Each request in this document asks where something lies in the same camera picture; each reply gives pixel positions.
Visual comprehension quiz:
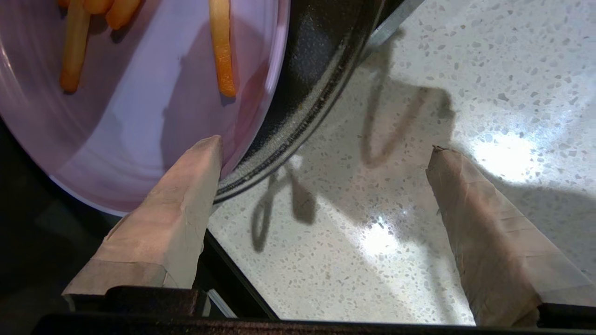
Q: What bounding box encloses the silver Panasonic microwave oven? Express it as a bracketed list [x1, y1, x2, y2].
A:
[0, 0, 425, 322]

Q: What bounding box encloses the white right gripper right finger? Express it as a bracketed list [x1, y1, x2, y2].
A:
[425, 145, 596, 327]

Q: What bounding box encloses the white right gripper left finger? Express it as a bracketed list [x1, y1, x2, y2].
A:
[62, 135, 224, 299]

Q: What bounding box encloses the purple round plate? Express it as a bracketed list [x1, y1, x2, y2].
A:
[0, 0, 291, 217]

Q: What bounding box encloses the orange french fry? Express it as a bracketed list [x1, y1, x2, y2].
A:
[83, 0, 115, 15]
[105, 0, 143, 31]
[59, 0, 92, 94]
[208, 0, 237, 99]

